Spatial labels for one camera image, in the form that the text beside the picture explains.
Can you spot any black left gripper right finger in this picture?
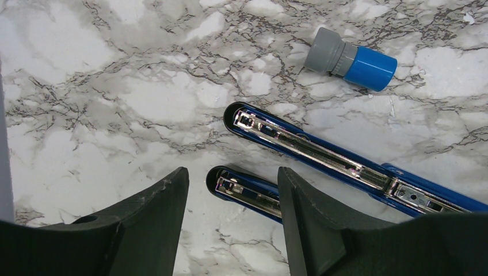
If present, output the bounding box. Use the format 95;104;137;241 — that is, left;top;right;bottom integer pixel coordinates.
277;167;487;275

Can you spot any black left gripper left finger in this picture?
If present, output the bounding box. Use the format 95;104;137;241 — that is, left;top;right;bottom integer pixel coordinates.
1;167;189;275

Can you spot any blue black stapler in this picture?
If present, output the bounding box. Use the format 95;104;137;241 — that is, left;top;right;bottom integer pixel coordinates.
223;102;487;217

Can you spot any grey blue small cylinder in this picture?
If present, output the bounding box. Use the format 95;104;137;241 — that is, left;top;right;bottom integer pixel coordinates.
304;28;398;91

